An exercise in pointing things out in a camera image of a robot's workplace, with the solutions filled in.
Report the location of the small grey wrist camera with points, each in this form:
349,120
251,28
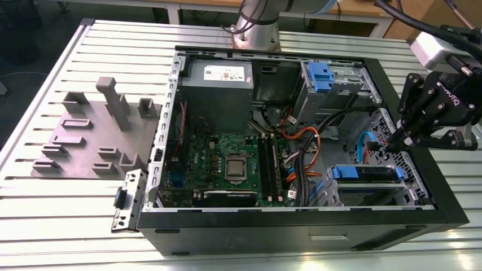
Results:
472,138

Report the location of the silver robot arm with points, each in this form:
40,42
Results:
255,36

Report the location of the green motherboard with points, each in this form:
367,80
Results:
203,158

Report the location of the black PC case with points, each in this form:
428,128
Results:
263,234

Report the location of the blue black rear connector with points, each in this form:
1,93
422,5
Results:
120,197

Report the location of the grey power supply unit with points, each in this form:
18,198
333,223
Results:
217,107

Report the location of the metal optical drive cage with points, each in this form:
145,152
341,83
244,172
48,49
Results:
323,104

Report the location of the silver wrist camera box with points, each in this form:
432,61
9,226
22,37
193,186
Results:
428,49

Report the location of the silver CPU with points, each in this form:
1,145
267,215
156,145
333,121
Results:
235,168

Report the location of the black graphics card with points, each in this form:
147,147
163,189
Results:
225,197

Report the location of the grey parts rack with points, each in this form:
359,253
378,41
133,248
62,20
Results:
93,158

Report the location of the wooden desk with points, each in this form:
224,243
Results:
357,11

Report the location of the wooden cabinet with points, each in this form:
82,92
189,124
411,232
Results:
424,8

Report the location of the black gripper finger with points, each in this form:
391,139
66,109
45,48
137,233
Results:
411,96
432,138

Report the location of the hard disk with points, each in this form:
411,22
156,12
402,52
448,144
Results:
369,171

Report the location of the RAM stick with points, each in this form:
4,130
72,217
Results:
276,168

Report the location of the blue plastic drive latch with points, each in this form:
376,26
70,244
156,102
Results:
319,79

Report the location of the metal disk bay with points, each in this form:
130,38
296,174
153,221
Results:
368,185

